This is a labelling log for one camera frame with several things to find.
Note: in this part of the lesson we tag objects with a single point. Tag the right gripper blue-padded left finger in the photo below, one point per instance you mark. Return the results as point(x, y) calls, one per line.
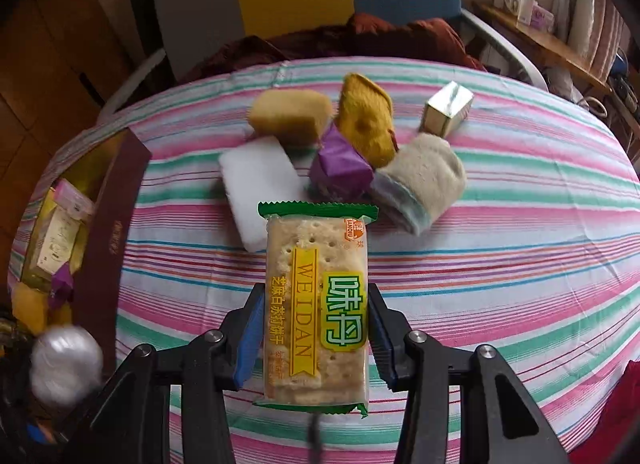
point(218, 361)

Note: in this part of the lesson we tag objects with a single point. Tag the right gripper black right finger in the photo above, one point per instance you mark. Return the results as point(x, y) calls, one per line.
point(500, 421)

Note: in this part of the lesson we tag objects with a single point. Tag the Weidan cracker pack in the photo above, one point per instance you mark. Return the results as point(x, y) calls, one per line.
point(315, 352)

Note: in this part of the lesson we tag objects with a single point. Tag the purple snack wrapper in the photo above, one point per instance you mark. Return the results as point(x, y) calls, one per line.
point(62, 287)

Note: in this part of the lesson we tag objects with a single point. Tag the yellow sponge block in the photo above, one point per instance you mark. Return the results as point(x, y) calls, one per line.
point(31, 308)

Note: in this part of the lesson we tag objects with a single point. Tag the red cloth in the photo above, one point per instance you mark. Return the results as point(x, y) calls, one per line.
point(616, 419)

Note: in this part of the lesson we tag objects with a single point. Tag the silver foil ball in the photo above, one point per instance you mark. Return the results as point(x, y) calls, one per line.
point(67, 365)

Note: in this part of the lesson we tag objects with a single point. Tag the striped bed sheet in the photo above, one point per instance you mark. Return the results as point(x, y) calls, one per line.
point(540, 256)

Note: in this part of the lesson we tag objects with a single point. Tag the gold metal tin box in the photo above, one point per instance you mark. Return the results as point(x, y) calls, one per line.
point(110, 174)

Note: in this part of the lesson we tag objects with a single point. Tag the cream cardboard box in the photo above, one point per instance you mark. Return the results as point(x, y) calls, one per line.
point(56, 242)

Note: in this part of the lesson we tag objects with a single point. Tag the white foam block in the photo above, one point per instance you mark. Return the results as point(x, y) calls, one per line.
point(258, 171)

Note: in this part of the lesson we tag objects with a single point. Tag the purple candy wrapper on bed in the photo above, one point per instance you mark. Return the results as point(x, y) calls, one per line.
point(338, 171)

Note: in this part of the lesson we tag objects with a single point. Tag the yellow sponge piece far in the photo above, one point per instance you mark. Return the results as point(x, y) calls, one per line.
point(296, 117)

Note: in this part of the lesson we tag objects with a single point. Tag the orange-yellow scrub sponge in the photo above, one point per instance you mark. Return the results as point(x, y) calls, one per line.
point(365, 119)

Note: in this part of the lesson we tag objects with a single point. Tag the small gold foil box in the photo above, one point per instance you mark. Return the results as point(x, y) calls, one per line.
point(445, 111)

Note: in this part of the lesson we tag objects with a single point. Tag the dark red blanket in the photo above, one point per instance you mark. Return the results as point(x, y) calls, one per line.
point(363, 35)

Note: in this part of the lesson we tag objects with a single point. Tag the wooden wardrobe panels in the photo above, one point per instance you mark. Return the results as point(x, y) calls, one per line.
point(60, 62)

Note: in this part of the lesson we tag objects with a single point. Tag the wooden side shelf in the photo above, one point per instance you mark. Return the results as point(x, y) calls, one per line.
point(547, 48)

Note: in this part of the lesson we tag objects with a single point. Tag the black rolled mat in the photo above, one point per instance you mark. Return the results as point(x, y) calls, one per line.
point(151, 38)

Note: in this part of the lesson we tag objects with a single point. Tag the floral pink curtain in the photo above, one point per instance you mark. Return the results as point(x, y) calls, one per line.
point(592, 29)

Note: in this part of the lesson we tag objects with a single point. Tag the white boxes on shelf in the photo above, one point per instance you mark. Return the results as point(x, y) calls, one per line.
point(528, 12)

